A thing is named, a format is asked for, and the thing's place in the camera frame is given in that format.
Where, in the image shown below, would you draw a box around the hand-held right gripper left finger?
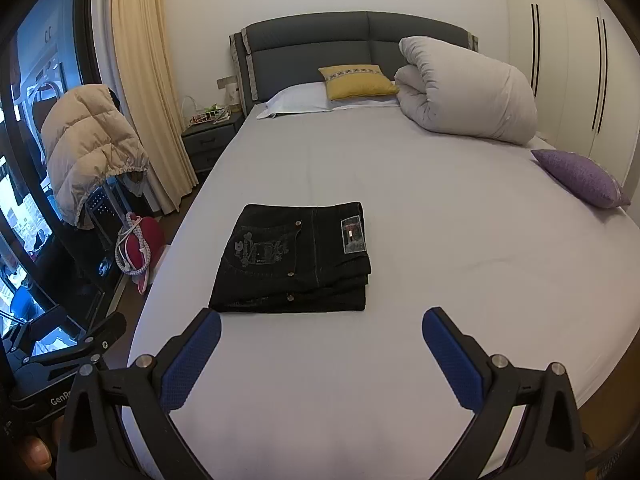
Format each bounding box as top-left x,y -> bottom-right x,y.
56,307 -> 223,480

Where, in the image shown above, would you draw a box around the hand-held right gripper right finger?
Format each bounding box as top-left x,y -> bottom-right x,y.
421,306 -> 588,480

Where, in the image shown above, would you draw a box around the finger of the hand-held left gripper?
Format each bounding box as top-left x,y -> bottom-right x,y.
25,311 -> 127,367

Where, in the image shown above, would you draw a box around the black denim pants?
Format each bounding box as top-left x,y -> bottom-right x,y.
208,202 -> 372,314

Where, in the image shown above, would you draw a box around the person's left hand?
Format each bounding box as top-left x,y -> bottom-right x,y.
14,416 -> 64,472

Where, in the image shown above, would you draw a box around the bed with white sheet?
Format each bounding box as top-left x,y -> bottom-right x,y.
120,95 -> 640,480

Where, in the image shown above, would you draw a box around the black chair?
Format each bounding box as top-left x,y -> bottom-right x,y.
82,172 -> 151,283

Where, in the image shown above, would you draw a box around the beige puffer jacket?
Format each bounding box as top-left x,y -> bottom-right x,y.
40,83 -> 151,228

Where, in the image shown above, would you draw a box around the large window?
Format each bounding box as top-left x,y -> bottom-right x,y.
0,0 -> 103,343

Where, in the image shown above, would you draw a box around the grey nightstand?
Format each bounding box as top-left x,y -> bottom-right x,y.
180,111 -> 245,175

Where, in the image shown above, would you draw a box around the purple pillow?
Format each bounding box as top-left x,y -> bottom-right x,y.
530,149 -> 632,209

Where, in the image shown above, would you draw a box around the clutter of small colourful bits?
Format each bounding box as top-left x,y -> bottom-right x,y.
181,96 -> 232,127

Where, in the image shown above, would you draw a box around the cream curtain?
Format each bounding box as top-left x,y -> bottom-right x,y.
111,0 -> 200,214

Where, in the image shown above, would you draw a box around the rolled white duvet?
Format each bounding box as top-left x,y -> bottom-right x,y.
394,36 -> 539,147

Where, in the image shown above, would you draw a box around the white pillow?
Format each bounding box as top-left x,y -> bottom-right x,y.
256,81 -> 401,120

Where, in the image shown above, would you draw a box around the yellow cushion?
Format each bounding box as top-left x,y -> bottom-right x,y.
318,64 -> 400,102

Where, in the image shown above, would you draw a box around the white wardrobe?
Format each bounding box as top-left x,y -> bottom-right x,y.
500,0 -> 640,187

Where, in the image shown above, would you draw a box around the grey padded headboard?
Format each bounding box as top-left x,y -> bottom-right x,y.
229,11 -> 480,117

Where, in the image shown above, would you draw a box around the red bag with white cord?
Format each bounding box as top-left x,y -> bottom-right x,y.
115,211 -> 166,294

